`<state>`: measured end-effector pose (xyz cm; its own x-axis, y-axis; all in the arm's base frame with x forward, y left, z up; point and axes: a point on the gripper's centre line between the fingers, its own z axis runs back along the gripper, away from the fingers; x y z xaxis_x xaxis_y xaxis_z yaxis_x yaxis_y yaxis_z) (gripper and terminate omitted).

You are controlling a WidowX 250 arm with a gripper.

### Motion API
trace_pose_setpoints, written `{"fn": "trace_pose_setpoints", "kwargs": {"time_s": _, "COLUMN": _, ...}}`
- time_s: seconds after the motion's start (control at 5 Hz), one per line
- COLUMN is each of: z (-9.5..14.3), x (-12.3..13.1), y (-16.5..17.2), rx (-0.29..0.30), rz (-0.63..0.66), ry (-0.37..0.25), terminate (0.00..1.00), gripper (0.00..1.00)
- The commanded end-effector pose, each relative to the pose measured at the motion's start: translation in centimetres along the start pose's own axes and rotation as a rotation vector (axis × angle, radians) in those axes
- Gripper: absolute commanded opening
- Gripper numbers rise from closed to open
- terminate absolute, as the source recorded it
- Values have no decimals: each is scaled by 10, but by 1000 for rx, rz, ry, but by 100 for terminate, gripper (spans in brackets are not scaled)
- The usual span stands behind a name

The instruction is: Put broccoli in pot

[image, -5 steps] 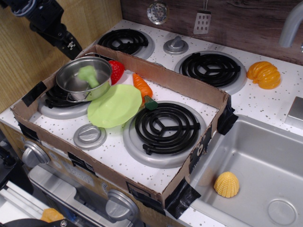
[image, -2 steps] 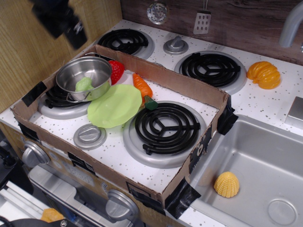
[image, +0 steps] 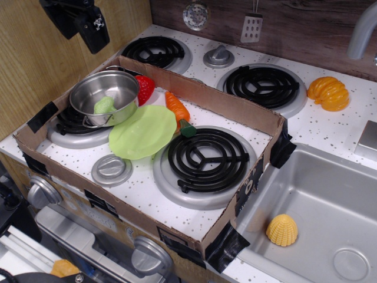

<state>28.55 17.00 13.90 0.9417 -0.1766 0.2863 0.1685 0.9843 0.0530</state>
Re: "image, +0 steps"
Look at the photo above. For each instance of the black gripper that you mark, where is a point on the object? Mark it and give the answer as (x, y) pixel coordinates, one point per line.
(83, 17)

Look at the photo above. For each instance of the stainless steel pot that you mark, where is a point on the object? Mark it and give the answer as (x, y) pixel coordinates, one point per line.
(121, 86)

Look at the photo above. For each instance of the light green plastic plate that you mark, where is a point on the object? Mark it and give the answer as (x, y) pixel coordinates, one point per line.
(147, 131)

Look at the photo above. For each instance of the light green toy broccoli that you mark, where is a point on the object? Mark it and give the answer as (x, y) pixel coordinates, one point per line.
(104, 106)

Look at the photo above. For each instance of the front right black burner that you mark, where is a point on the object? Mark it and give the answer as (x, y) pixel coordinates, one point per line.
(204, 171)

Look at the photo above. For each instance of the silver oven door handle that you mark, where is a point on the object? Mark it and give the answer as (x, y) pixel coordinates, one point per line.
(106, 255)

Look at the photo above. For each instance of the silver sink basin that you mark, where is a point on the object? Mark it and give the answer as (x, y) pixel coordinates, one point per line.
(333, 202)

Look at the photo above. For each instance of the silver stove knob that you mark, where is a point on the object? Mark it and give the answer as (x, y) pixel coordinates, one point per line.
(218, 58)
(111, 170)

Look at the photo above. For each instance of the hanging silver spatula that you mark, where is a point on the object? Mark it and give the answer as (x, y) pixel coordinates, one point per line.
(252, 25)

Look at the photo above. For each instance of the orange toy below stove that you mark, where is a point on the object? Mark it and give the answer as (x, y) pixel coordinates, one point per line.
(63, 268)

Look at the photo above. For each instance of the left silver oven knob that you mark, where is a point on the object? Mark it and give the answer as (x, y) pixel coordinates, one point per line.
(42, 193)

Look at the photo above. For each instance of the red toy strawberry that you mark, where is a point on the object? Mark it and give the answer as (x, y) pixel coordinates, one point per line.
(146, 89)

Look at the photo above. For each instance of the yellow toy corn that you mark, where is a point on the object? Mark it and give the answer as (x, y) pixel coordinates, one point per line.
(282, 230)

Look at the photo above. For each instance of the hanging silver strainer spoon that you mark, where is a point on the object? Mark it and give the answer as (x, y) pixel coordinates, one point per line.
(196, 15)

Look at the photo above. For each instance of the orange toy pumpkin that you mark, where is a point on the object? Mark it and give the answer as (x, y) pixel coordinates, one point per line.
(330, 93)

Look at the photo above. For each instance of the orange toy carrot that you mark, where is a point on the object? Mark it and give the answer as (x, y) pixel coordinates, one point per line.
(182, 115)

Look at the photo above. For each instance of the silver faucet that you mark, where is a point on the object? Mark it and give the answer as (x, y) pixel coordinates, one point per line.
(362, 32)

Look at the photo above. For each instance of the back silver stove knob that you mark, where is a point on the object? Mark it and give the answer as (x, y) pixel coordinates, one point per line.
(218, 58)

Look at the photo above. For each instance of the front silver stove knob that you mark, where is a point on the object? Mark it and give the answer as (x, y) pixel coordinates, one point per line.
(111, 170)

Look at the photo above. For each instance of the right silver oven knob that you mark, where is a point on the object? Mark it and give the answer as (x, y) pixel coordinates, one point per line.
(149, 258)

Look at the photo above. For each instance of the back right black burner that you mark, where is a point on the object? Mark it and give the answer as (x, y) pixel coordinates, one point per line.
(270, 86)

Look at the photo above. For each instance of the silver oven knob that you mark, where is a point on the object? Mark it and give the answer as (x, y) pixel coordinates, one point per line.
(42, 193)
(149, 258)

